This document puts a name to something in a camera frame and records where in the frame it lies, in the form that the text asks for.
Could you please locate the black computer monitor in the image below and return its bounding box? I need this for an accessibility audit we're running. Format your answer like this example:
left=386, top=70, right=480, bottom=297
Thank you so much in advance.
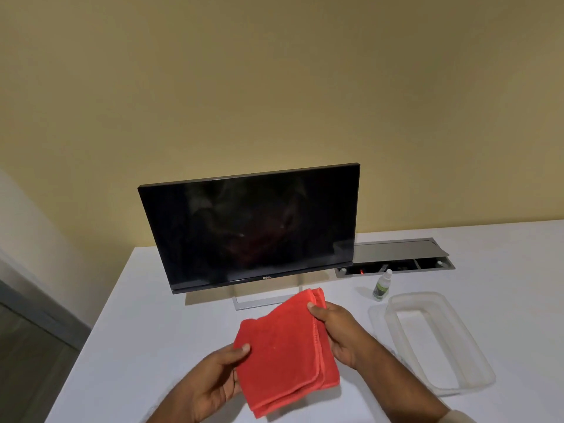
left=137, top=163, right=361, bottom=295

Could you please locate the person's left hand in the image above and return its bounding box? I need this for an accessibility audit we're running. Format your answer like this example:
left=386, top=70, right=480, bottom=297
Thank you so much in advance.
left=177, top=343, right=251, bottom=422

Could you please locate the clear plastic container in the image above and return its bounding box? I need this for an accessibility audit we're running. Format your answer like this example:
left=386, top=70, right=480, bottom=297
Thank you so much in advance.
left=384, top=292, right=497, bottom=396

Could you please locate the silver monitor stand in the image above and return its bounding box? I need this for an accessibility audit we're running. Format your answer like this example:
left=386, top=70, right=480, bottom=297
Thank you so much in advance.
left=232, top=284, right=305, bottom=311

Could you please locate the red cloth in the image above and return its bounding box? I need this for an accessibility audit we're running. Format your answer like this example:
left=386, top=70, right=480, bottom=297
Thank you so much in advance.
left=233, top=287, right=341, bottom=419

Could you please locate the small white dropper bottle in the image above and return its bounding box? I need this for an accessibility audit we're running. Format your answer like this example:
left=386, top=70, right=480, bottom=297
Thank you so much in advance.
left=373, top=269, right=393, bottom=302

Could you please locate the person's right forearm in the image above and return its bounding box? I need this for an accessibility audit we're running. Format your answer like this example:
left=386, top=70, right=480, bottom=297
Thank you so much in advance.
left=355, top=339, right=454, bottom=423

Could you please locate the grey desk cable box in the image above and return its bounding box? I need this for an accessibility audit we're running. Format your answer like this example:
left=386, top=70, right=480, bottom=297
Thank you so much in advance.
left=334, top=238, right=456, bottom=279

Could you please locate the person's right hand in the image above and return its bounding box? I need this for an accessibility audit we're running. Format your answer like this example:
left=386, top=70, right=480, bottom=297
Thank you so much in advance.
left=307, top=301, right=375, bottom=371

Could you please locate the person's left forearm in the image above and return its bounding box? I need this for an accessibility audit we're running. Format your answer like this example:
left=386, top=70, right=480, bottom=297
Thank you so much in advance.
left=147, top=390, right=199, bottom=423

